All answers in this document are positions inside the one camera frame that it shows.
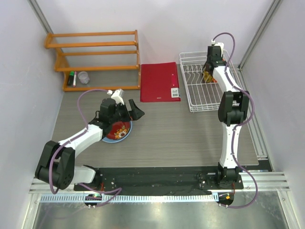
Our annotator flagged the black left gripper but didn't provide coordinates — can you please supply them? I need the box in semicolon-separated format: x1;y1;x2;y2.
110;99;144;124

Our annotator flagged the yellow patterned plate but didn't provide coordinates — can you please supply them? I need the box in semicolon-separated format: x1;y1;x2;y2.
203;68;215;83

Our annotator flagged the dark red floral plate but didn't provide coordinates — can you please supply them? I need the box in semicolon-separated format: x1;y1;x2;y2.
106;122;131;140

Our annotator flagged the light blue plate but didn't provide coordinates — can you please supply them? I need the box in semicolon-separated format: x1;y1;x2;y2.
102;121;132;143

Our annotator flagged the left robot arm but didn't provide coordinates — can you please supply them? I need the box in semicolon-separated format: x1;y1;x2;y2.
35;98;145;194

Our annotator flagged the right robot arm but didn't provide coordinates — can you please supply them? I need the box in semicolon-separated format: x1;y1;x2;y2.
203;42;249;189

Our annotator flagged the orange wooden shelf rack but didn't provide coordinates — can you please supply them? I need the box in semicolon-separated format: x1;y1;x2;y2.
44;30;141;92

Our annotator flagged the red plastic folder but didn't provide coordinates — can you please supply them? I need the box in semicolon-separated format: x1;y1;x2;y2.
140;62;181;103

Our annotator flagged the clear plastic cup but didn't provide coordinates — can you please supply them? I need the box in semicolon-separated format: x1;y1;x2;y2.
78;71;90;84

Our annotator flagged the green marker pen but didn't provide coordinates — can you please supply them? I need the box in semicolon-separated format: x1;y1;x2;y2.
67;71;74;86

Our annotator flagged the pink marker pen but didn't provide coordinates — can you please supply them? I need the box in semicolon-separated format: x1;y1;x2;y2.
72;71;77;87

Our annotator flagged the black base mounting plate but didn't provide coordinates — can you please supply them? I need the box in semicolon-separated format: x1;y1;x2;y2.
86;166;244;196

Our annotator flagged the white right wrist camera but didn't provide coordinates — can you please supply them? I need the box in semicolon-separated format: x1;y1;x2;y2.
211;40;224;56

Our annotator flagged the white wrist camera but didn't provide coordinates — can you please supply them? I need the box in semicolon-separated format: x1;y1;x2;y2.
211;40;224;56
107;89;125;105

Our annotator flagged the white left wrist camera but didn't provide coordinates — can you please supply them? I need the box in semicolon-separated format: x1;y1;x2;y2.
107;89;125;105

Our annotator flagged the white wire dish rack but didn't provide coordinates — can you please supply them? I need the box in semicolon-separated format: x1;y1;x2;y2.
179;51;234;112

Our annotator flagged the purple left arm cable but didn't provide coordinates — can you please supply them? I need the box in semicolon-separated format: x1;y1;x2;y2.
49;89;122;207

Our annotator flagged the white slotted cable duct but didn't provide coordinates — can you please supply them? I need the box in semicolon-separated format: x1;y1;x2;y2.
40;193;219;203

